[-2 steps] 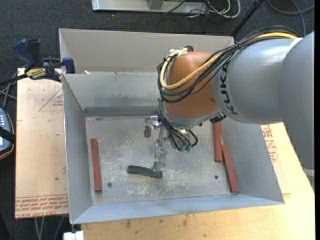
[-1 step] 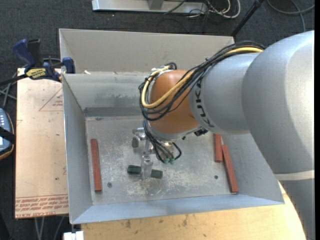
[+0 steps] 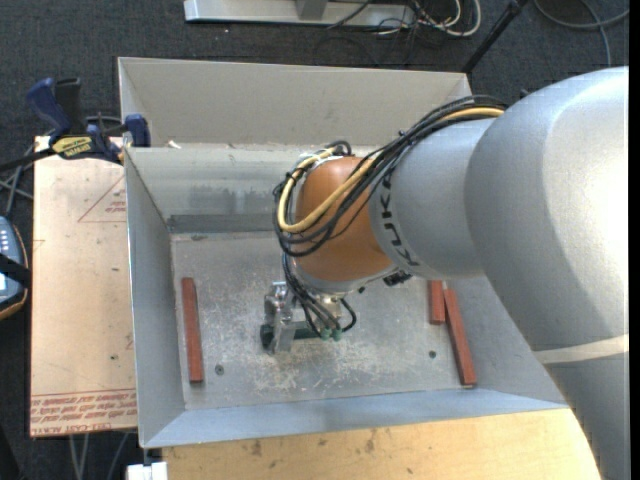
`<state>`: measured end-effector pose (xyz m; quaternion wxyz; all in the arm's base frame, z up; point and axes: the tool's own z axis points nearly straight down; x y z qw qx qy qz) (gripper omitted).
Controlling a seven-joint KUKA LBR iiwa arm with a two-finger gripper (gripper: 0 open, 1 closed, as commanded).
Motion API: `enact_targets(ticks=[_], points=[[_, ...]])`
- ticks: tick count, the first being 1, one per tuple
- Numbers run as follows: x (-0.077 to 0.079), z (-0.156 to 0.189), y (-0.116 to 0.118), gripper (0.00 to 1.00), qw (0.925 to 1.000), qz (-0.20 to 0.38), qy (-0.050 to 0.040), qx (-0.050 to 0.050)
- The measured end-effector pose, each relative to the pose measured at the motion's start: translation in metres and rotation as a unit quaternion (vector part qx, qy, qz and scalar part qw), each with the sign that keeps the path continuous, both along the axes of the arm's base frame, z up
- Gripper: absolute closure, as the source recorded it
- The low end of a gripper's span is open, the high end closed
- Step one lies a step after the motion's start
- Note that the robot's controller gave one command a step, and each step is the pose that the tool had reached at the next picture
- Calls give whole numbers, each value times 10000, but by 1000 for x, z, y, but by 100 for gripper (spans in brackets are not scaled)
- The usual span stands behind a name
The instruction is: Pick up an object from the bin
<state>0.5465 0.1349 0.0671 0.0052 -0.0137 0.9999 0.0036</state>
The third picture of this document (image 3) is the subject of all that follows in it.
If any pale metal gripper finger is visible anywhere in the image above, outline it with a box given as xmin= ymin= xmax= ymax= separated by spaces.
xmin=263 ymin=281 xmax=292 ymax=326
xmin=269 ymin=317 xmax=299 ymax=356

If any brown cardboard board red print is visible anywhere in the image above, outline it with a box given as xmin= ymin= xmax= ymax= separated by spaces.
xmin=28 ymin=135 xmax=139 ymax=439

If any short red-brown flat block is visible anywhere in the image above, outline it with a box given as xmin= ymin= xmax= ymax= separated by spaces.
xmin=427 ymin=280 xmax=447 ymax=326

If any grey metal bin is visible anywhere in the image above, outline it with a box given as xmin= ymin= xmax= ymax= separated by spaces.
xmin=117 ymin=56 xmax=570 ymax=450

